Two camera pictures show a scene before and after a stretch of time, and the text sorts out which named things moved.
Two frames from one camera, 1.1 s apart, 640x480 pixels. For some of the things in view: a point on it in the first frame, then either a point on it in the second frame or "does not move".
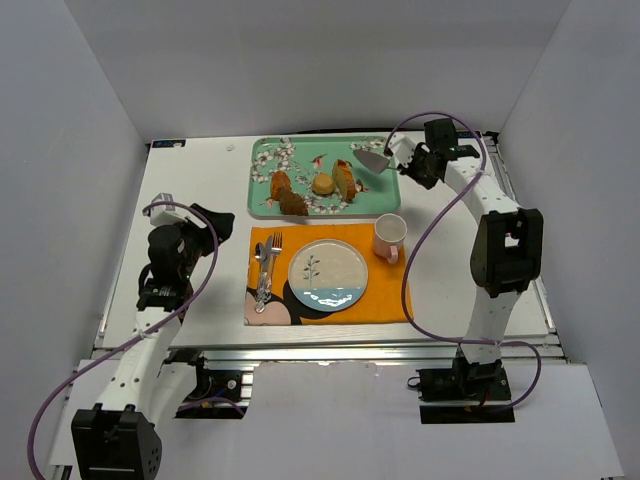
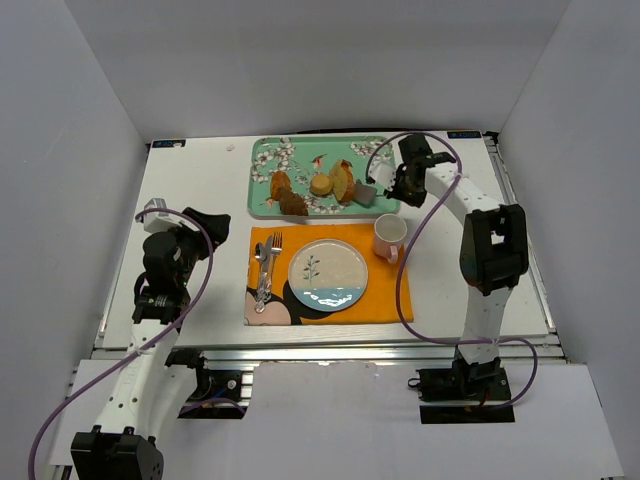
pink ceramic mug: (390, 231) does not move
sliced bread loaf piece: (343, 177) does not move
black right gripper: (415, 163) → (405, 185)
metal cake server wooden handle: (375, 162) → (364, 194)
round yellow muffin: (323, 184) does not move
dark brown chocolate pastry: (292, 203) does not move
